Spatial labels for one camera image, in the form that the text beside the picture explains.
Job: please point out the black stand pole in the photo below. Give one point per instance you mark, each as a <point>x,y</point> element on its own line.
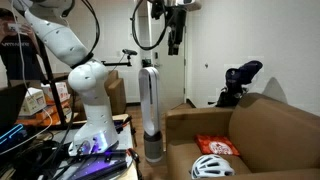
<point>53,93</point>

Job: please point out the white box with red print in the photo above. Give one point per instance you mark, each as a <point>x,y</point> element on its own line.
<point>57,91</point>

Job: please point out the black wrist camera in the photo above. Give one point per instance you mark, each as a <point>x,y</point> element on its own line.
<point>158,10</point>

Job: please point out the white cardboard box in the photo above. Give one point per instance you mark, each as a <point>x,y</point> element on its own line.
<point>31,101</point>

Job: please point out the orange flat boxes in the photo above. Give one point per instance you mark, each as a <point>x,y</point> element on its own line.
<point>50,113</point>

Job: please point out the black camera on boom arm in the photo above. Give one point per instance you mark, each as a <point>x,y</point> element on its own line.
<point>128,52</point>

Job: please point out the black laptop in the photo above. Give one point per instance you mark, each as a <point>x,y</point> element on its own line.
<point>11,105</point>

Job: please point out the black golf bag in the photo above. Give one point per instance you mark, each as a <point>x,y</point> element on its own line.
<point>228,98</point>

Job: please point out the white bicycle helmet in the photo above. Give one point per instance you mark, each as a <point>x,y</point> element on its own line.
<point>210,166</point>

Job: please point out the white bladeless tower fan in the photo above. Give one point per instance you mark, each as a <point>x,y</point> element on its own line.
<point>152,143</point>

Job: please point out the person's left hand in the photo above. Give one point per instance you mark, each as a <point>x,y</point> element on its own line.
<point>28,30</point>

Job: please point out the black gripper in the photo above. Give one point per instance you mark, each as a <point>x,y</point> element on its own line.
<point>175,23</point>

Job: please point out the black electronics box purple light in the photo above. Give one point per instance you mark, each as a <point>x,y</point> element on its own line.
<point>100,165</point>

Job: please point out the purple and black fabric bag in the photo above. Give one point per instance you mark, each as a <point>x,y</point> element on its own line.
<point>232,76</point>

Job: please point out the person in black t-shirt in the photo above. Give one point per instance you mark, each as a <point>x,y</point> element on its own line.
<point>16,56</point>

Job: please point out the large cardboard box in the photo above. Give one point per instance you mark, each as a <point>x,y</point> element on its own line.
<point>266,133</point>

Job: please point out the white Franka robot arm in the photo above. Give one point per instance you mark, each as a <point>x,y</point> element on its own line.
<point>90,83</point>

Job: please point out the white phone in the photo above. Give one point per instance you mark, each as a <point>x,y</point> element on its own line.
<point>15,27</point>

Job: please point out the red snack bag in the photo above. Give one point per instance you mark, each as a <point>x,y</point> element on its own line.
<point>216,145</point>

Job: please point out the white door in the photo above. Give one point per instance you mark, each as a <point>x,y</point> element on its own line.
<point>173,80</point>

